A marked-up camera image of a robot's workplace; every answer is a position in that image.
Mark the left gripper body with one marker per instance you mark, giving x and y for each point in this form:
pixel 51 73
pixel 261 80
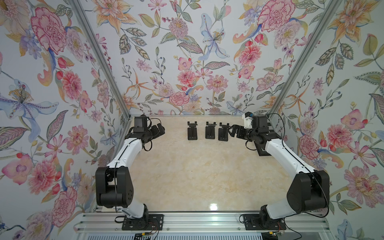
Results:
pixel 151 133

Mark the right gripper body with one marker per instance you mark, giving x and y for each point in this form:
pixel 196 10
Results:
pixel 244 134

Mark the aluminium front rail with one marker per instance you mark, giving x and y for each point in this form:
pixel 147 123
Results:
pixel 197 222

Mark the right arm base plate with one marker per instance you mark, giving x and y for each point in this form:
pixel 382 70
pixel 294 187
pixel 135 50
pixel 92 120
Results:
pixel 253 222

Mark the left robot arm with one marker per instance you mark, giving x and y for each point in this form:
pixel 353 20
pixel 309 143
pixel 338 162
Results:
pixel 114 185

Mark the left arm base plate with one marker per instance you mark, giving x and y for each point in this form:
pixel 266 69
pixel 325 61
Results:
pixel 153 222

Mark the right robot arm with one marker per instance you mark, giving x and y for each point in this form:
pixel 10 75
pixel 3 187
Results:
pixel 309 190

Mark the black white chessboard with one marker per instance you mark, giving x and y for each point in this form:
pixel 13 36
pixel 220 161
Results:
pixel 262 133

